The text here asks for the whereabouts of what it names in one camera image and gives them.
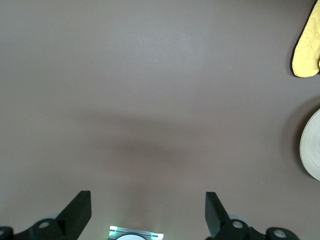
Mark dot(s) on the round wooden plate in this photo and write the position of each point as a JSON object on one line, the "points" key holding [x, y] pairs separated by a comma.
{"points": [[312, 147]]}

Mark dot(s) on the yellow quilted oven mitt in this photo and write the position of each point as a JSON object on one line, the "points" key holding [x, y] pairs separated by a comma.
{"points": [[307, 57]]}

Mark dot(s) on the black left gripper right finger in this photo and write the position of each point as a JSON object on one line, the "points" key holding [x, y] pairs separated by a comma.
{"points": [[232, 232]]}

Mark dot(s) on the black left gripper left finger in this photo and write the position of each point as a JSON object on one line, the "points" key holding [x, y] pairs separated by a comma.
{"points": [[50, 230]]}

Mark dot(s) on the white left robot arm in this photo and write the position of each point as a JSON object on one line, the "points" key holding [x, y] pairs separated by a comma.
{"points": [[131, 237]]}

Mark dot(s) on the brown table cover sheet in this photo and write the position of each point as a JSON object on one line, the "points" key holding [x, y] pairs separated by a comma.
{"points": [[150, 87]]}

